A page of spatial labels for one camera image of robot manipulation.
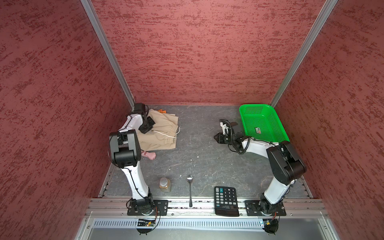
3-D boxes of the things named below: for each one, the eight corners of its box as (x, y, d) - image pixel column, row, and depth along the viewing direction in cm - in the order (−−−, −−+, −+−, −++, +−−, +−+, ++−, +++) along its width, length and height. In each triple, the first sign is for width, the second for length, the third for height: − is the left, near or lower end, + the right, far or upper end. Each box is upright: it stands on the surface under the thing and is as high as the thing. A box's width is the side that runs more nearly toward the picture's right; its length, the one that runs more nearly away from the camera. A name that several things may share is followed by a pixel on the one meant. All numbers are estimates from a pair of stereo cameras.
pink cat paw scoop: (140, 158, 93) (139, 156, 91) (142, 152, 96) (141, 150, 94) (154, 160, 92) (153, 158, 90) (157, 154, 95) (156, 152, 93)
